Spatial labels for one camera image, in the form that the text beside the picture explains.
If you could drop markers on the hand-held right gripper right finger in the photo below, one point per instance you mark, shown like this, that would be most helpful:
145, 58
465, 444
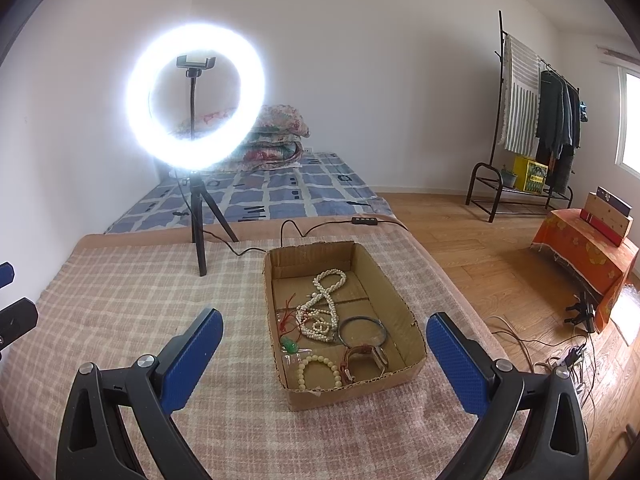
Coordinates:
457, 365

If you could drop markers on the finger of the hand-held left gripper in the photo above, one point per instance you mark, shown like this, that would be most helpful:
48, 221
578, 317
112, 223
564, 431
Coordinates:
6, 274
17, 322

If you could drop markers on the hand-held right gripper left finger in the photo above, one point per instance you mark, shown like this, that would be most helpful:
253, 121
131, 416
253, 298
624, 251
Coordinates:
192, 360

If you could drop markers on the thin metal bangle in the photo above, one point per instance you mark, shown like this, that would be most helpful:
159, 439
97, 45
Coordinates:
362, 317

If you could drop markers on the shallow cardboard box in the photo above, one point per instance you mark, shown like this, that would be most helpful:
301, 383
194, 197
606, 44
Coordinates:
350, 390

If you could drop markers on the black tripod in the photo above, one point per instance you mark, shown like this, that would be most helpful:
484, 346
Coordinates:
199, 240

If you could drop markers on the black clamp stand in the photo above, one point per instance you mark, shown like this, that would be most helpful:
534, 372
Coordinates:
582, 312

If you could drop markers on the orange cloth covered table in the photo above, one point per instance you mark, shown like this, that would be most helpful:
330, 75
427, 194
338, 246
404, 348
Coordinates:
575, 245

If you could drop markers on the small green pot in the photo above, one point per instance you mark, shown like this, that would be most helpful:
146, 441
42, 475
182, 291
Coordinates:
508, 178

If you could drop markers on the red flat box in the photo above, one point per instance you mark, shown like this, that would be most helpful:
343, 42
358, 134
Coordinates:
597, 225

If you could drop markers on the yellow crate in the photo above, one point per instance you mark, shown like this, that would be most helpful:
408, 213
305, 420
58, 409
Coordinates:
532, 175

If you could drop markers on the blue patterned bedsheet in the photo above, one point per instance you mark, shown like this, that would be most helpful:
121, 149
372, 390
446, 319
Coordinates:
310, 185

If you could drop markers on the tan gift box dark lid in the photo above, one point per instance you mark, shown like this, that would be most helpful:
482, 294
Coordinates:
612, 210

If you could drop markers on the folded floral quilt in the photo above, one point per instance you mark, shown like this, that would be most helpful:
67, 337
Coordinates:
275, 135

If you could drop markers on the dark hanging clothes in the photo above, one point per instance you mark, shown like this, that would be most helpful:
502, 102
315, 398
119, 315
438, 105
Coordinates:
552, 115

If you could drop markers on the striped towel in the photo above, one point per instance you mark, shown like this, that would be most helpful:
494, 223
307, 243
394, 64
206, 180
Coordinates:
520, 100

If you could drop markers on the black phone holder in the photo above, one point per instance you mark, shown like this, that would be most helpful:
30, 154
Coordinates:
195, 62

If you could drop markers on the window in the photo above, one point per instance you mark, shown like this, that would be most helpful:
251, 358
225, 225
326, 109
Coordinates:
631, 125

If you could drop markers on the black clothes rack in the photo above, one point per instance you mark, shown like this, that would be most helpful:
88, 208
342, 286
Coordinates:
500, 30

